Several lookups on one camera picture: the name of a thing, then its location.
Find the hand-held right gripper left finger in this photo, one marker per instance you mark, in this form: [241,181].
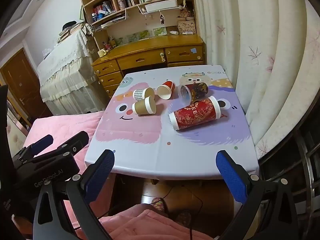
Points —
[100,176]

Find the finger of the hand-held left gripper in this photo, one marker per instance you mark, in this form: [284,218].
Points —
[42,142]
[75,143]

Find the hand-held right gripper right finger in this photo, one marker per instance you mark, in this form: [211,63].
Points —
[231,178]

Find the large red patterned cup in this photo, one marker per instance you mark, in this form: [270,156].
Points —
[195,116]

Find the brown paper cup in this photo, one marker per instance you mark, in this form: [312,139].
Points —
[140,107]

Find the grey checkered paper cup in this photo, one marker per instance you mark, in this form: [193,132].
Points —
[140,94]

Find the dark floral paper cup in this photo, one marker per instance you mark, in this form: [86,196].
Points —
[198,90]

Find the small red paper cup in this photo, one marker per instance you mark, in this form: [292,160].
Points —
[168,85]

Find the white printed cup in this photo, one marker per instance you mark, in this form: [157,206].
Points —
[121,3]

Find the pink bed sheet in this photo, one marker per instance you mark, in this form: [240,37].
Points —
[62,127]

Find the cartoon printed tablecloth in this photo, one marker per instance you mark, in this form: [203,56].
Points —
[140,145]

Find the brown wooden door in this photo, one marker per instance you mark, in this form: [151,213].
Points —
[22,85]

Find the patterned slipper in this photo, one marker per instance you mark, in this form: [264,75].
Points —
[183,216]
[158,204]

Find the pink quilt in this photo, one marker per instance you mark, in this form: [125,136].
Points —
[145,226]

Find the lace covered cabinet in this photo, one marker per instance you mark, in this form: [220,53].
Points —
[65,67]

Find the wooden bookshelf hutch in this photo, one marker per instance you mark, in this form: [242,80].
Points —
[97,38]

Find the stack of books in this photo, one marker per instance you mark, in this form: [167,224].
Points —
[67,31]

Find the wooden desk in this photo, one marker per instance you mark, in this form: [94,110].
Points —
[155,45]

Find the white floral curtain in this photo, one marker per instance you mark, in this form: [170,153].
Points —
[262,55]

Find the hanging doll figure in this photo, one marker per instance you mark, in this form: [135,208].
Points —
[162,18]

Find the white storage box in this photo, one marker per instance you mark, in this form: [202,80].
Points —
[161,5]

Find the metal chair frame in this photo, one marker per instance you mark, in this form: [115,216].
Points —
[306,165]

